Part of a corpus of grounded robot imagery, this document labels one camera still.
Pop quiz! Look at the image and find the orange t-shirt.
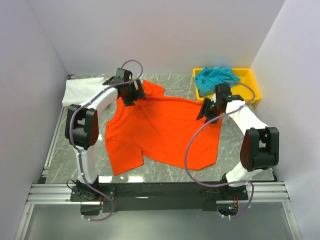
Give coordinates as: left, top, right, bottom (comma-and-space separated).
104, 80, 222, 176

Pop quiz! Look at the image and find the black base beam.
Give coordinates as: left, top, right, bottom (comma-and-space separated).
70, 182, 249, 216

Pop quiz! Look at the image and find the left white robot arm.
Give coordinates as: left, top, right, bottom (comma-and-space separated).
65, 67, 147, 201

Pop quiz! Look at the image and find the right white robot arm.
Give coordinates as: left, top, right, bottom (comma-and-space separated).
196, 83, 280, 200

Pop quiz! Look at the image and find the yellow plastic tray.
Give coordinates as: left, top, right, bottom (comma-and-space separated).
192, 68, 261, 104

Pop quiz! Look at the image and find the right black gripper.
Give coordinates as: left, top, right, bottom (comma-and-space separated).
195, 97, 223, 125

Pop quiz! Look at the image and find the aluminium frame rail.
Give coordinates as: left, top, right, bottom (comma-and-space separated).
26, 182, 291, 205

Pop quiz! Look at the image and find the folded white t-shirt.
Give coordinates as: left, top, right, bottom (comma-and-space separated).
62, 77, 107, 107

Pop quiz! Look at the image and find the teal t-shirt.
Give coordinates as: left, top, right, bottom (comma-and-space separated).
194, 66, 240, 97

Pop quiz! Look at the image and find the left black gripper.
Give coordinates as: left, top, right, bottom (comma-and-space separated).
121, 80, 147, 107

